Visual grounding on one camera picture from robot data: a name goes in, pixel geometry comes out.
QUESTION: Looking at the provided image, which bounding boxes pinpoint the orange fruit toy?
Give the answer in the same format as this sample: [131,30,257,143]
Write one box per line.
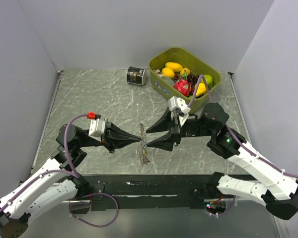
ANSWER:
[180,67,191,76]

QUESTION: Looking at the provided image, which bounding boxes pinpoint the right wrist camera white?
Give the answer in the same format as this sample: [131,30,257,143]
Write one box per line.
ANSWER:
[168,96,191,127]

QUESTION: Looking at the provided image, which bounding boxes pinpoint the dark grapes toy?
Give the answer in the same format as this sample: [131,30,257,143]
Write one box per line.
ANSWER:
[186,74,198,88]

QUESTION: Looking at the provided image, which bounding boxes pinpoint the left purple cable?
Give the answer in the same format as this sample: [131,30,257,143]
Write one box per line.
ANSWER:
[0,114,120,228]

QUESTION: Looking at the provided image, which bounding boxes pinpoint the red dragon fruit toy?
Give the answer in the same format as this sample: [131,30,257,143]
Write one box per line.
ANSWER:
[173,74,192,97]

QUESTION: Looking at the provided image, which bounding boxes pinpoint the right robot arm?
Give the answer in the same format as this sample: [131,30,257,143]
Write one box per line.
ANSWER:
[146,103,298,220]

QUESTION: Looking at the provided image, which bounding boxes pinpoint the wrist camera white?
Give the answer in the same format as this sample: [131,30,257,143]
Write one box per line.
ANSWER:
[168,96,191,127]
[88,119,106,138]

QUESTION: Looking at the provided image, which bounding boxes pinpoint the black printed paper cup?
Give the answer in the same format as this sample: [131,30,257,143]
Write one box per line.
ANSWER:
[126,66,146,86]

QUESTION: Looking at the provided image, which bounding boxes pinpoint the yellow lemon toy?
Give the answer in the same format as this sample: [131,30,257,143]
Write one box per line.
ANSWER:
[161,67,175,79]

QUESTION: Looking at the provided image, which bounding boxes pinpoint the yellow pear toy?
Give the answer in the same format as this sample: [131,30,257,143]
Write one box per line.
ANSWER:
[195,83,207,97]

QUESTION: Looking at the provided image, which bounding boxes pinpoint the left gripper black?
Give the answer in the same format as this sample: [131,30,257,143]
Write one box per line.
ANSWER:
[76,118,140,153]

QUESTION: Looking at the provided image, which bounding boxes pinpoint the green plastic bin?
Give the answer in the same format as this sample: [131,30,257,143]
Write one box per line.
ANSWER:
[149,47,222,113]

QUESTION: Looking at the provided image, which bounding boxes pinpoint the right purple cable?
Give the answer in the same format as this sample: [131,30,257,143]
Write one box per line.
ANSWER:
[187,74,298,218]

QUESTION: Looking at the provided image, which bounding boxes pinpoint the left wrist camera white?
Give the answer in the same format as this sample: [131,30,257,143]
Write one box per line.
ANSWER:
[88,119,106,138]

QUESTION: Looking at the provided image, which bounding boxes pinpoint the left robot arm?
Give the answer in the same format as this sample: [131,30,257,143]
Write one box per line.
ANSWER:
[0,119,141,238]

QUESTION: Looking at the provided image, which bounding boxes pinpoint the purple cable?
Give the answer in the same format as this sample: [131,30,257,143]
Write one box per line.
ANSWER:
[0,114,120,228]
[187,74,298,218]

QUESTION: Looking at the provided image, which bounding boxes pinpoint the yellow mango toy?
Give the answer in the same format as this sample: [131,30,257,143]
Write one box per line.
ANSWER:
[165,62,183,73]

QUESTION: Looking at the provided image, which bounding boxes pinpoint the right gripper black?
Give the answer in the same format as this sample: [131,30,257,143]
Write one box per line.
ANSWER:
[146,106,215,151]

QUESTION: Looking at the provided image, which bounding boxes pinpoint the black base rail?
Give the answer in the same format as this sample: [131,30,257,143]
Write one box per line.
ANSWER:
[58,175,235,211]

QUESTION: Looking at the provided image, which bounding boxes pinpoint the green apple toy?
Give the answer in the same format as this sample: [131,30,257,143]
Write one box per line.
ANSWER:
[204,74,213,90]

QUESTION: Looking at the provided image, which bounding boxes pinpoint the round metal key ring disc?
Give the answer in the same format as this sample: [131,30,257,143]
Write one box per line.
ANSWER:
[137,122,150,165]

